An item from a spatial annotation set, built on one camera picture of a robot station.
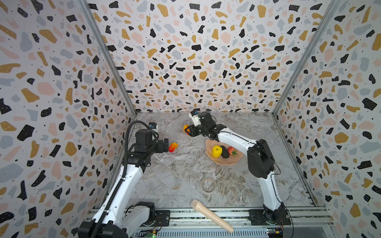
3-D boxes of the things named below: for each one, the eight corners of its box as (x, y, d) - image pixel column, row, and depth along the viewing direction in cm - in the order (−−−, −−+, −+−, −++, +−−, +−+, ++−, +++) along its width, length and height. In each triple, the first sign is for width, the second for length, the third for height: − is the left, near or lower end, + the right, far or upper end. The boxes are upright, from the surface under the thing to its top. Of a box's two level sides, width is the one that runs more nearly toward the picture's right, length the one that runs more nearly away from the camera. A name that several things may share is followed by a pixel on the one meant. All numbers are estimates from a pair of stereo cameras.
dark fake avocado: (221, 158, 96) (222, 155, 93) (220, 148, 100) (221, 145, 97) (228, 158, 96) (229, 155, 93) (227, 149, 101) (228, 145, 97)
